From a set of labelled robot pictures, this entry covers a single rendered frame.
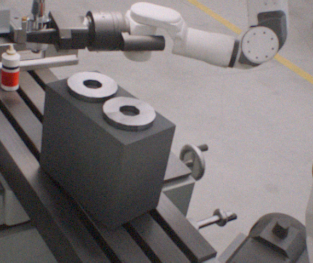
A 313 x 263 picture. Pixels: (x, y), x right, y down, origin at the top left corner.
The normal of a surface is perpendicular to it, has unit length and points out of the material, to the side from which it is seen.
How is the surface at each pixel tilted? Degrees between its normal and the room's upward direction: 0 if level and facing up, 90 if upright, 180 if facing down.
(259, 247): 0
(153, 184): 90
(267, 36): 67
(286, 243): 0
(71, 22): 1
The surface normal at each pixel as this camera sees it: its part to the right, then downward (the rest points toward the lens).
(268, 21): -0.04, 0.16
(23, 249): 0.55, 0.53
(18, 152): 0.17, -0.83
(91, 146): -0.71, 0.28
